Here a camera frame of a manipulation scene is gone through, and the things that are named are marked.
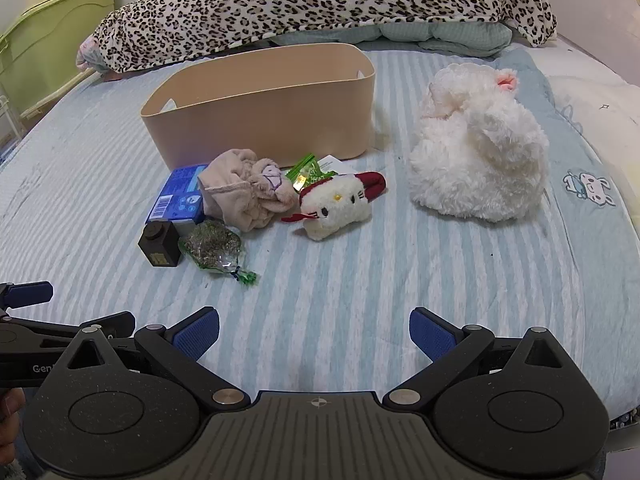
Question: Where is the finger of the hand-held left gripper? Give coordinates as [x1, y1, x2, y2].
[0, 281, 54, 312]
[0, 311, 137, 348]

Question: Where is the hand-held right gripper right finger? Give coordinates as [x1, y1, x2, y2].
[382, 307, 577, 409]

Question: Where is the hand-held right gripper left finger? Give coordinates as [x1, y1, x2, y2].
[54, 307, 252, 415]

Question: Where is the person's left hand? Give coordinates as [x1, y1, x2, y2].
[0, 389, 27, 458]

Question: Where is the dark brown small bottle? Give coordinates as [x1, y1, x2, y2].
[137, 219, 182, 267]

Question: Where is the clear bag of dried herbs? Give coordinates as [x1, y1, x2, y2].
[178, 219, 259, 286]

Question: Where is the striped bed sheet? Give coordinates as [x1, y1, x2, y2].
[0, 40, 640, 418]

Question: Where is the blue box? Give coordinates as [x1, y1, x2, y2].
[145, 163, 211, 226]

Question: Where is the white cat plush toy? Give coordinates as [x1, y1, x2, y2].
[280, 170, 387, 242]

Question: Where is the white fluffy plush toy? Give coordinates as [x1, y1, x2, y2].
[408, 63, 550, 224]

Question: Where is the green snack packet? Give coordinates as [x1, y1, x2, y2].
[285, 153, 335, 194]

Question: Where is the white paper card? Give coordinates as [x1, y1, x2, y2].
[316, 154, 351, 177]

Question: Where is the beige storage box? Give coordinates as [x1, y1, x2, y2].
[140, 43, 377, 171]

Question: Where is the pink floral pillow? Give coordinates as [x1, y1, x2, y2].
[75, 33, 109, 72]

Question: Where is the white pillow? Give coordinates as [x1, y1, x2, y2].
[542, 35, 640, 161]

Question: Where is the teal quilt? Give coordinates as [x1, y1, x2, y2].
[269, 22, 514, 57]

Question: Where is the leopard print blanket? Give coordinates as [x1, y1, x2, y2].
[90, 0, 558, 74]

